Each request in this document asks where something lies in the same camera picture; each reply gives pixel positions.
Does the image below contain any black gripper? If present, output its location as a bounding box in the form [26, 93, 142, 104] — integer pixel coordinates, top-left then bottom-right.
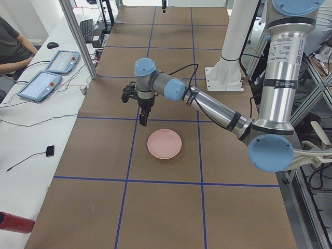
[137, 97, 155, 127]

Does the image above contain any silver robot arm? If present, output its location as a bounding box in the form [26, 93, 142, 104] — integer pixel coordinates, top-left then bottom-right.
[132, 1, 331, 172]

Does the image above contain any pink plate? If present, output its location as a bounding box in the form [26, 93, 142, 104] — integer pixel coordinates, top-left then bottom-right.
[147, 129, 182, 160]

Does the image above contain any black keyboard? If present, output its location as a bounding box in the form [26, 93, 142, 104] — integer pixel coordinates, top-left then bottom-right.
[79, 19, 93, 44]

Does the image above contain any far blue teach pendant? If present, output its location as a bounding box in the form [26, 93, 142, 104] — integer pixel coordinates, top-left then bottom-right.
[45, 50, 80, 75]

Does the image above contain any blue teach pendant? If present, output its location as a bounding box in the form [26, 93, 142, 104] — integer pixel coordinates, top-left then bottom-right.
[17, 71, 62, 103]
[45, 50, 80, 75]

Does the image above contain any small black square device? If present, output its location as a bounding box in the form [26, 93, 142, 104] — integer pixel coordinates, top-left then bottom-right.
[46, 145, 55, 157]

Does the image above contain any near blue teach pendant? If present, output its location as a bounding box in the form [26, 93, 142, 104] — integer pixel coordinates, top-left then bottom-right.
[17, 71, 62, 103]

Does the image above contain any black computer mouse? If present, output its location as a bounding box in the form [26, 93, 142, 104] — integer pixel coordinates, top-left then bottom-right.
[47, 42, 59, 49]

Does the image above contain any seated person dark shirt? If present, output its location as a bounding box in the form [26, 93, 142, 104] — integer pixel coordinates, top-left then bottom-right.
[0, 15, 39, 81]

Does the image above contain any grey white office chair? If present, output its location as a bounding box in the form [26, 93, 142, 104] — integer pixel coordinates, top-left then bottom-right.
[292, 121, 331, 168]

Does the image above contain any red water bottle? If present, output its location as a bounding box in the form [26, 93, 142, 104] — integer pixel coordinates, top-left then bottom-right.
[1, 212, 35, 234]

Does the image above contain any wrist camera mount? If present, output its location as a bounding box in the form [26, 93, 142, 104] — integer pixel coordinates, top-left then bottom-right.
[121, 81, 137, 103]

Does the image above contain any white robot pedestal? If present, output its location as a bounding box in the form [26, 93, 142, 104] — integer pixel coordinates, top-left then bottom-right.
[205, 0, 260, 92]

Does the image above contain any aluminium frame post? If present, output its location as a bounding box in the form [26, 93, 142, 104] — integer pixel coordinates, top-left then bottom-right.
[59, 0, 97, 79]

